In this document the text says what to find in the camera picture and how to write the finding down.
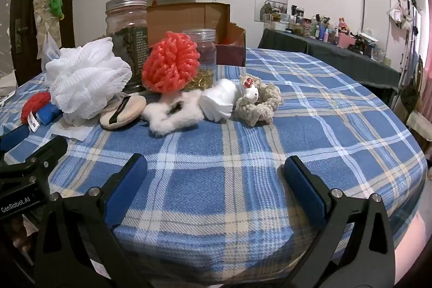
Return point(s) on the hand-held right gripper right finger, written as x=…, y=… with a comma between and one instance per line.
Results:
x=303, y=193

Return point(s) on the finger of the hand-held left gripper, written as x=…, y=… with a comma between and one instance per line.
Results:
x=13, y=138
x=50, y=149

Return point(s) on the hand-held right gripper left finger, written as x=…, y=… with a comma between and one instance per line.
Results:
x=128, y=188

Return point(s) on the white sachet packet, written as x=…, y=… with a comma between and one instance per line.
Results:
x=77, y=133

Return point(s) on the blue packet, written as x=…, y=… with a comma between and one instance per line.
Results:
x=49, y=112

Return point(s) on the red knitted scrubber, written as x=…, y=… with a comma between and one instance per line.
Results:
x=33, y=104

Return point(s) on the white fluffy star hair clip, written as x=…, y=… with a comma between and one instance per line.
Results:
x=162, y=122

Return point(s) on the white mesh bath loofah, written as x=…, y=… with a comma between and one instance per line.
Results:
x=87, y=78

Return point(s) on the beige knit scrunchie cat charm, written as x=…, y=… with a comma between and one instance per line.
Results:
x=260, y=112

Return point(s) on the white cloth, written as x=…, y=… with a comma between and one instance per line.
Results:
x=219, y=99

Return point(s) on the coral mesh bath loofah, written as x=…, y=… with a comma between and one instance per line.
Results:
x=170, y=62

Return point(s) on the cardboard box red lining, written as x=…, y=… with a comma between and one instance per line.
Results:
x=189, y=18

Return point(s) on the blue plaid blanket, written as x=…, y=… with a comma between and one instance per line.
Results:
x=236, y=156

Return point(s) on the clear plastic bag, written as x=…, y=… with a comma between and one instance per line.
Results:
x=49, y=50

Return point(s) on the clear hanging organizer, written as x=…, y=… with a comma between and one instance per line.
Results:
x=42, y=14

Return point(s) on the table with dark cloth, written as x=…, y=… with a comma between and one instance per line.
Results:
x=337, y=62

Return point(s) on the green plush toy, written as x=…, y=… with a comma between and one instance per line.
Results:
x=55, y=4

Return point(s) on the large glass jar metal lid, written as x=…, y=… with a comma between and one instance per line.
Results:
x=130, y=21

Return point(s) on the small clear jar gold clips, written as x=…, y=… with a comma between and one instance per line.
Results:
x=206, y=51

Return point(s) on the row of cosmetic bottles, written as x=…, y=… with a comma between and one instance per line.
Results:
x=324, y=30

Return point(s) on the white cabinet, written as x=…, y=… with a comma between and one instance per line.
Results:
x=374, y=11

